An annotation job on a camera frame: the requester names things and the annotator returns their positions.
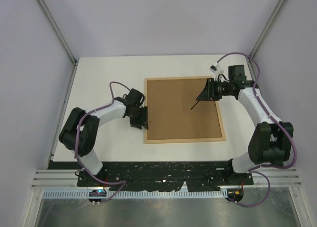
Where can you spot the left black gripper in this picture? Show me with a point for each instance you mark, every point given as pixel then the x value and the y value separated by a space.
pixel 143 121

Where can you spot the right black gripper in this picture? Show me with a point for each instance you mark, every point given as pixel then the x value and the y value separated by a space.
pixel 208 93

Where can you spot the wooden picture frame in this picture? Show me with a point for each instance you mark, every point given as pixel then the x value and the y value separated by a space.
pixel 170 119

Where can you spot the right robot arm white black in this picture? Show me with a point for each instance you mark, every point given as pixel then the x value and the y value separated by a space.
pixel 271 145

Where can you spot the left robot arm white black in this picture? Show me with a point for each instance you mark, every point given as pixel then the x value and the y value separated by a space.
pixel 80 129

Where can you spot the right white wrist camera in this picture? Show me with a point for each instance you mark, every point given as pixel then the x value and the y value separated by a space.
pixel 218 69

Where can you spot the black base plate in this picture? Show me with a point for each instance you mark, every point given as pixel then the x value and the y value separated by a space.
pixel 164 176

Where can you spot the slotted grey cable duct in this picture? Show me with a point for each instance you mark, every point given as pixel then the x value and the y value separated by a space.
pixel 100 194

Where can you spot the aluminium front rail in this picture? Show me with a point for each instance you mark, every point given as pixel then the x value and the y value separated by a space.
pixel 66 179

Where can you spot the left aluminium frame post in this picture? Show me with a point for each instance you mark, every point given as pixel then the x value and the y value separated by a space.
pixel 52 22

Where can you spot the aluminium frame post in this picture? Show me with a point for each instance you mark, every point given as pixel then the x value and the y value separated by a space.
pixel 52 22
pixel 277 10

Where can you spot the right aluminium frame post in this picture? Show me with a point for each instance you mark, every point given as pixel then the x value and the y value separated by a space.
pixel 277 10

